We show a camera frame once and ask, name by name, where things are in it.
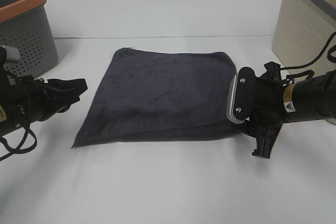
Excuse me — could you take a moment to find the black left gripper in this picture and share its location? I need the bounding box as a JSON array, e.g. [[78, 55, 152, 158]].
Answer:
[[32, 78, 88, 119]]

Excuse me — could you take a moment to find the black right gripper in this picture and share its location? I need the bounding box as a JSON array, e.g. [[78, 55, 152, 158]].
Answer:
[[226, 62, 283, 159]]

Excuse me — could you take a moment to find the dark grey towel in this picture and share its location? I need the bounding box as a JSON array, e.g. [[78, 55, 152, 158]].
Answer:
[[73, 48, 238, 147]]

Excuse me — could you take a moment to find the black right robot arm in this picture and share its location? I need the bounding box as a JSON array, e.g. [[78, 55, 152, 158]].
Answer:
[[226, 61, 335, 158]]

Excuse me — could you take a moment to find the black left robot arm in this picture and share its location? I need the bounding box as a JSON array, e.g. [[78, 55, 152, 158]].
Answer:
[[1, 47, 88, 136]]

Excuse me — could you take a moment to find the grey basket with orange rim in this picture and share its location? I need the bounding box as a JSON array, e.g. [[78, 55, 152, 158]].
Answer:
[[1, 0, 58, 77]]

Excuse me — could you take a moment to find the beige bin with grey rim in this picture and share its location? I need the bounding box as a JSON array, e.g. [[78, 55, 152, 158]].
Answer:
[[272, 0, 335, 77]]

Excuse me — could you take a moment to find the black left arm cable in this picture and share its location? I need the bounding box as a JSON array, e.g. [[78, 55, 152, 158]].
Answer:
[[0, 71, 79, 162]]

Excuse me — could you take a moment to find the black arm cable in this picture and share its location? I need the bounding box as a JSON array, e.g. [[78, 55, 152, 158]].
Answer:
[[0, 71, 79, 162], [278, 31, 336, 83]]

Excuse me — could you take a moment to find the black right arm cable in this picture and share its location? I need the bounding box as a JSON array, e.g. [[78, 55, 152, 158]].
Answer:
[[278, 31, 336, 83]]

